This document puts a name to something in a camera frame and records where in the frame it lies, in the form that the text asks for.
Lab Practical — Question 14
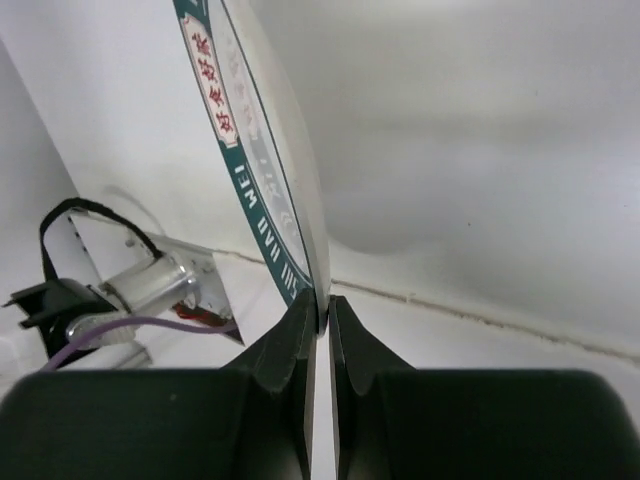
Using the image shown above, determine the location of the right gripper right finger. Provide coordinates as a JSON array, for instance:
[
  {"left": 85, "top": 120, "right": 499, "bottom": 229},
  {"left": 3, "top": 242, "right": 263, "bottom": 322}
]
[{"left": 328, "top": 296, "right": 411, "bottom": 479}]

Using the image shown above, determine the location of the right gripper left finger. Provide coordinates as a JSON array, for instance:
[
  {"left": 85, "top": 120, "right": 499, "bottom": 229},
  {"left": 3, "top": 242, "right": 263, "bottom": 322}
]
[{"left": 221, "top": 289, "right": 317, "bottom": 479}]

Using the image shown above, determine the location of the green rimmed plate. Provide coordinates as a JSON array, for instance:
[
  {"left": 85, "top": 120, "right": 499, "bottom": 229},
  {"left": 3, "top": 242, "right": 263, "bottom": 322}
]
[{"left": 174, "top": 1, "right": 331, "bottom": 333}]

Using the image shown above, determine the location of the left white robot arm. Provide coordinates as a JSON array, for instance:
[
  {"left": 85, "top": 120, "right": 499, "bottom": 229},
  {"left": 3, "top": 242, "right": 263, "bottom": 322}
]
[{"left": 8, "top": 197, "right": 242, "bottom": 368}]

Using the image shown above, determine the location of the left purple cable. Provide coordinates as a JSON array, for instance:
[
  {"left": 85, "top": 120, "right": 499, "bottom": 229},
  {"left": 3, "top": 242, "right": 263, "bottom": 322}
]
[{"left": 47, "top": 316, "right": 238, "bottom": 372}]

